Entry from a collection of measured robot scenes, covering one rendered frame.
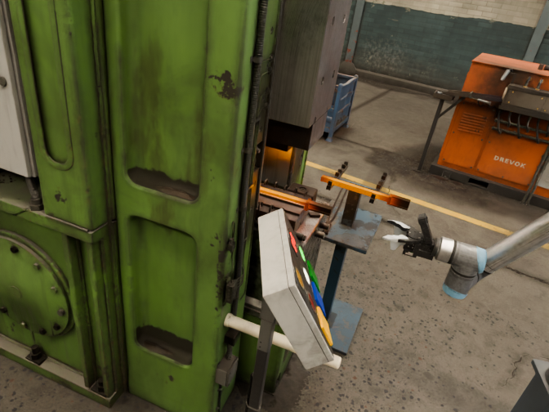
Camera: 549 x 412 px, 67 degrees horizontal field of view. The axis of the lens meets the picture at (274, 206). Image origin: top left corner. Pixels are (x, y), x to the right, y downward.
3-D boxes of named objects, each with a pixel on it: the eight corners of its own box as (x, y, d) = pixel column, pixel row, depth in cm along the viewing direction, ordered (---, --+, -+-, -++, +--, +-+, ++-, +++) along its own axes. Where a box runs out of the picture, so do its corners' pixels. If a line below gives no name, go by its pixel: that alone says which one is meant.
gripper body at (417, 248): (399, 253, 157) (432, 263, 154) (406, 235, 153) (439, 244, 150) (402, 244, 164) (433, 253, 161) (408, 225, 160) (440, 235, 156)
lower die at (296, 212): (308, 212, 178) (311, 195, 173) (292, 235, 161) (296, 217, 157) (220, 186, 188) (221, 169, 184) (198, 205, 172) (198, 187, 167)
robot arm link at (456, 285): (472, 293, 162) (484, 268, 156) (458, 305, 155) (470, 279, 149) (449, 280, 168) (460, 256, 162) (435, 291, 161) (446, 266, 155)
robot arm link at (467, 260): (480, 280, 149) (491, 258, 144) (444, 269, 153) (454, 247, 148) (479, 266, 157) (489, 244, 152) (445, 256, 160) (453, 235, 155)
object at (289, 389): (332, 350, 232) (332, 348, 232) (300, 443, 184) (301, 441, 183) (267, 324, 242) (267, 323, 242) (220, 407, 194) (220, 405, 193)
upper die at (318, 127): (323, 134, 160) (328, 110, 155) (308, 150, 143) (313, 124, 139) (225, 110, 171) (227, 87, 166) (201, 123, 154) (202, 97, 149)
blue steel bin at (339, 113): (349, 126, 587) (360, 74, 551) (331, 142, 522) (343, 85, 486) (273, 106, 624) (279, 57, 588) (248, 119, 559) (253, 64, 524)
